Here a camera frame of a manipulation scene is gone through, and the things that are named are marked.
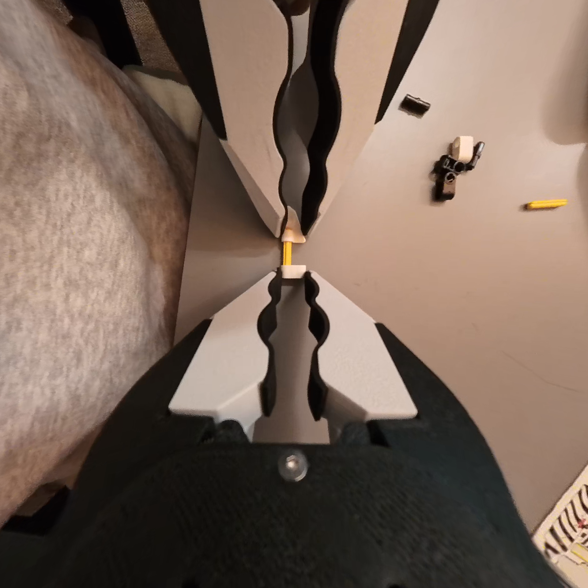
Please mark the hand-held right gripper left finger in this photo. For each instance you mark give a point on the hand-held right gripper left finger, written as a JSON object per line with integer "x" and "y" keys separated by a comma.
{"x": 220, "y": 367}

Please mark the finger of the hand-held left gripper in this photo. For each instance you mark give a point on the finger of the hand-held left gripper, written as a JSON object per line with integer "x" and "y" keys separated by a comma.
{"x": 363, "y": 69}
{"x": 243, "y": 92}

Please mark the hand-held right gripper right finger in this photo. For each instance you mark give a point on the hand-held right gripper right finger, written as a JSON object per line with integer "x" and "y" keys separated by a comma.
{"x": 363, "y": 367}

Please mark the small black lego pin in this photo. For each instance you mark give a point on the small black lego pin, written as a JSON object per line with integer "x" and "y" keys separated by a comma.
{"x": 413, "y": 104}

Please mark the white lego connector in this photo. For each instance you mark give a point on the white lego connector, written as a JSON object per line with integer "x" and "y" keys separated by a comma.
{"x": 292, "y": 272}

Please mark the yellow lego axle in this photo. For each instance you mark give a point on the yellow lego axle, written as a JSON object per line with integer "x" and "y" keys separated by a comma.
{"x": 287, "y": 255}
{"x": 546, "y": 204}

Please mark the white lego steering arm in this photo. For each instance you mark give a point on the white lego steering arm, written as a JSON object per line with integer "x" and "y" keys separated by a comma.
{"x": 292, "y": 235}

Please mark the zebra sticker sheet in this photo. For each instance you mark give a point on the zebra sticker sheet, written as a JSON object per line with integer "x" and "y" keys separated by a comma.
{"x": 567, "y": 533}

